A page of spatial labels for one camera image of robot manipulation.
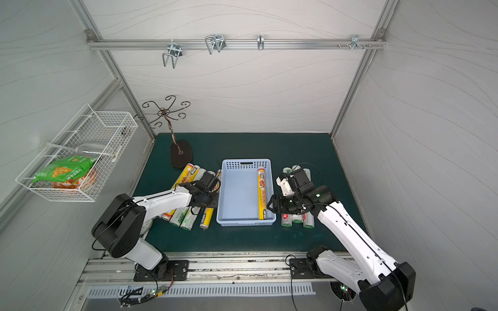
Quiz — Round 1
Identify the green snack bag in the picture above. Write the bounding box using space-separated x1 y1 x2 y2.
33 155 98 183

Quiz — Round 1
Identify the metal double hook left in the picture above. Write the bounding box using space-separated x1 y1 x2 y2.
162 41 183 69

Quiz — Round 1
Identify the blue plastic basket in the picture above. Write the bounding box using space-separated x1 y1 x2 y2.
216 159 277 227

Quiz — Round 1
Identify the orange snack bag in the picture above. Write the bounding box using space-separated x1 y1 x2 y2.
52 170 97 190

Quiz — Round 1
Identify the yellow wrap roll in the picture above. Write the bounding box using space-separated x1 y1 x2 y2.
200 169 221 230
161 163 195 222
163 163 200 224

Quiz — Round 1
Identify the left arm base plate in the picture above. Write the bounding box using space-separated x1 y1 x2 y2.
133 260 190 282

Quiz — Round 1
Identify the white wire wall basket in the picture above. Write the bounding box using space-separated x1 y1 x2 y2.
16 104 137 202

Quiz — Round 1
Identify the metal double hook middle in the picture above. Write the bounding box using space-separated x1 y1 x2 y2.
205 34 226 54

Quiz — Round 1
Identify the white green roll right outer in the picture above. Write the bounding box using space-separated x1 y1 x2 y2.
292 165 315 229

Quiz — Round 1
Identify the yellow wrap roll chef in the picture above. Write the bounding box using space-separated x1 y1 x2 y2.
257 167 267 220

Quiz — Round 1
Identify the metal double hook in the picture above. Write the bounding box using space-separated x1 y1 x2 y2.
205 34 226 54
162 41 183 69

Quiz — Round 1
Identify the white green grape wrap roll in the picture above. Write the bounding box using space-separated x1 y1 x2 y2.
281 167 293 228

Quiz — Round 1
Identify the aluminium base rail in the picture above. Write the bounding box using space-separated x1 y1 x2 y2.
77 251 306 286

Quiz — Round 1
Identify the aluminium top rail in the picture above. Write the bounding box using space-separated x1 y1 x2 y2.
88 38 387 51

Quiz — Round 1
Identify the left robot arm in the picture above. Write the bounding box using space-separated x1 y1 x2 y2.
92 173 221 272

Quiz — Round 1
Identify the white red wrap roll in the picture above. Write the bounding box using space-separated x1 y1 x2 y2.
180 171 215 231

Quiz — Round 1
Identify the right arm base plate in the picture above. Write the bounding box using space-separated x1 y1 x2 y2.
286 258 332 279

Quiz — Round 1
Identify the metal single hook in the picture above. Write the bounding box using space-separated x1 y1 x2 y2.
257 34 265 51

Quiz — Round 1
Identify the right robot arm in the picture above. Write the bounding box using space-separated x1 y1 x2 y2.
267 168 416 310

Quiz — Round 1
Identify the white vent strip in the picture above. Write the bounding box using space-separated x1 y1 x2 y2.
86 282 316 299

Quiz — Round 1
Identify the metal hook right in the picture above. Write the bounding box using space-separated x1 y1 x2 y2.
337 34 372 51

